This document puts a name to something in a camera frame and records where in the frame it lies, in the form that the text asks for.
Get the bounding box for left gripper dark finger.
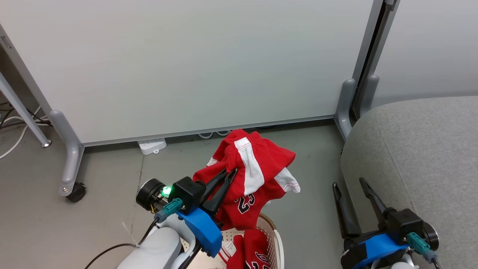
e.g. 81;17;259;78
204;169;238;214
202;169;228;195

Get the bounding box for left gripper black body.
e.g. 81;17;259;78
136;177;207;215

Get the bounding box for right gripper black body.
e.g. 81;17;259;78
342;208;440;269

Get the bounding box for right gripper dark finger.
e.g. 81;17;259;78
333;182;362;239
360;178;391;228

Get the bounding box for red basketball jersey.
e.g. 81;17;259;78
218;229;272;269
192;129;301;231

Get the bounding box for cream perforated laundry basket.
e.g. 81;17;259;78
179;213;285;269

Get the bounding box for white power strip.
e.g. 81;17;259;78
137;137;167;155

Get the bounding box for white zip tie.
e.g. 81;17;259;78
121;221;139;248

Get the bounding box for grey fabric sofa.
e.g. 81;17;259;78
340;96;478;269

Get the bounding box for black caster wheel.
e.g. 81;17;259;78
66;182;86;203

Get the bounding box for wide white partition panel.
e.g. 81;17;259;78
0;0;385;146

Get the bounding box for grey partition foot with caster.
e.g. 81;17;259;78
48;109;86;197

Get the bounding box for narrow white partition panel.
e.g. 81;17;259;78
370;0;478;109

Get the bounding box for grey metal table leg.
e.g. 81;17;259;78
0;71;52;148

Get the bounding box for left teal cable connector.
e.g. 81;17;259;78
154;198;184;223

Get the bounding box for teal cable connector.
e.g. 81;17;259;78
406;232;437;262
154;198;184;223

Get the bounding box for right teal cable connector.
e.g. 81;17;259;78
406;232;437;262

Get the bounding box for left blue camera mount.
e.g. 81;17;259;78
177;207;223;258

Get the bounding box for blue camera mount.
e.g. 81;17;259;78
351;234;409;269
177;207;223;258

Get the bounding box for right blue camera mount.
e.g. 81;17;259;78
351;234;409;269

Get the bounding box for white coiled cable loops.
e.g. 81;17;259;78
198;130;232;139

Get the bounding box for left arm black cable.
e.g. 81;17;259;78
84;219;159;269

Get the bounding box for white floor cable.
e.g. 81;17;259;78
0;106;41;160

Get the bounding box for black floor cables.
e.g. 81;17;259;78
0;101;53;129

